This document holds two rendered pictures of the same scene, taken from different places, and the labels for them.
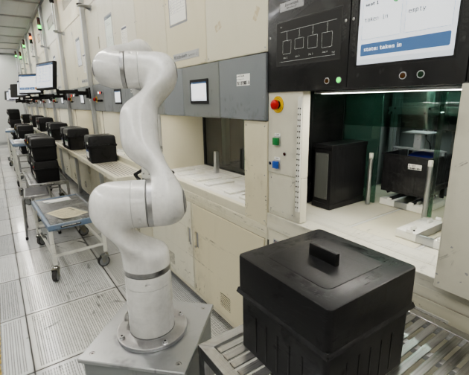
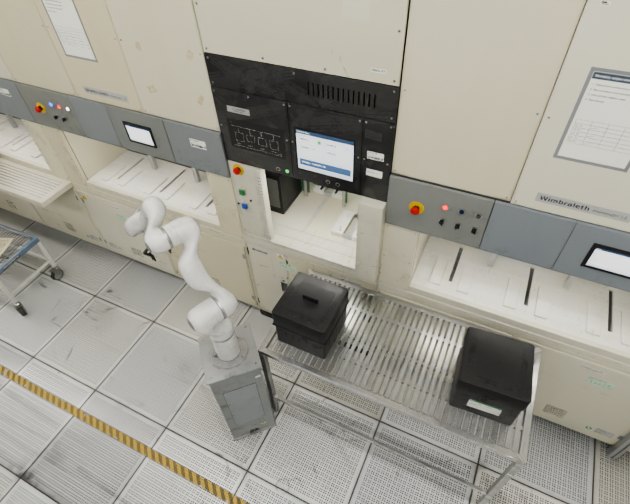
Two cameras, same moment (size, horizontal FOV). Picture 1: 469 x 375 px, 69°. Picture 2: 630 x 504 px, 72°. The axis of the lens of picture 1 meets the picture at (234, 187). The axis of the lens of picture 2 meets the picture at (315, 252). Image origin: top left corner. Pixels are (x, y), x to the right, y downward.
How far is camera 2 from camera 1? 1.46 m
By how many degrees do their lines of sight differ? 40
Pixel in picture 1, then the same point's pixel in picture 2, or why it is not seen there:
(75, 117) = not seen: outside the picture
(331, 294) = (321, 323)
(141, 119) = (198, 271)
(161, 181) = (225, 299)
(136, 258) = (222, 335)
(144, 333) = (230, 358)
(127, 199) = (214, 317)
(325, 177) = (277, 194)
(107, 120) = not seen: outside the picture
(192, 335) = (251, 346)
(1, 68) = not seen: outside the picture
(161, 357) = (245, 364)
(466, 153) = (362, 229)
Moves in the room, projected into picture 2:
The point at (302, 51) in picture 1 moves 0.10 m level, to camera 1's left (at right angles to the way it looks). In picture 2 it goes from (254, 145) to (235, 151)
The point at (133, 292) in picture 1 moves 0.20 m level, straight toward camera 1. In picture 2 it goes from (222, 347) to (251, 372)
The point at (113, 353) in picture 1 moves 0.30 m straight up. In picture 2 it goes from (221, 373) to (208, 341)
